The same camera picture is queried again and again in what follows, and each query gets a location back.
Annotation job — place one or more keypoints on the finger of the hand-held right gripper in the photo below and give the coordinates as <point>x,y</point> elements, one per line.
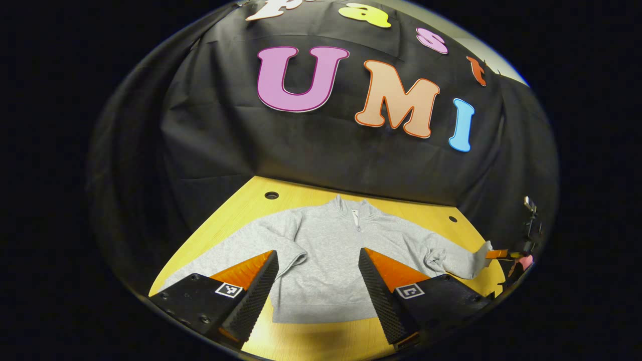
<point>496,254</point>

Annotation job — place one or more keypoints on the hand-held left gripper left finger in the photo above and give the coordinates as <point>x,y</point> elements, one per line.
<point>261,296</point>

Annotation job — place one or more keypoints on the grey zip-neck sweatshirt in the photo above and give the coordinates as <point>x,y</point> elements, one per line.
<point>326,250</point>

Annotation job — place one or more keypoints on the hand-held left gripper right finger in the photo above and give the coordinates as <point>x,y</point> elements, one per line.
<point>378,296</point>

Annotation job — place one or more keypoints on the black backdrop cloth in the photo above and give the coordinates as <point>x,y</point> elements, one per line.
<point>326,160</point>

